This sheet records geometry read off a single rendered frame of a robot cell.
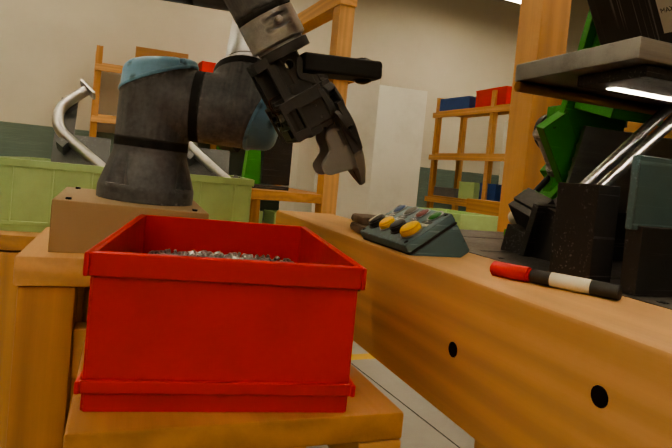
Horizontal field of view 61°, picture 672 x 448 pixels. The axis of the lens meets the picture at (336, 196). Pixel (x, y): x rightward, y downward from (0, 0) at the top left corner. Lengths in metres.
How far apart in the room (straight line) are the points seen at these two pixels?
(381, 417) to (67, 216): 0.54
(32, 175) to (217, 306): 1.11
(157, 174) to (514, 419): 0.62
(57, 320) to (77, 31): 7.03
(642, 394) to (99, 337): 0.38
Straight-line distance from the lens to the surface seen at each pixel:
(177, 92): 0.92
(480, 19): 9.98
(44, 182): 1.52
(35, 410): 0.90
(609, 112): 0.82
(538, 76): 0.63
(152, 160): 0.92
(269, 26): 0.73
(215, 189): 1.50
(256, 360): 0.47
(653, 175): 0.65
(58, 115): 1.78
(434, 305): 0.65
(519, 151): 1.53
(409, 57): 9.10
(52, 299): 0.86
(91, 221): 0.87
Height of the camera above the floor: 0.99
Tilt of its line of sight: 2 degrees down
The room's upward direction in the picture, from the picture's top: 5 degrees clockwise
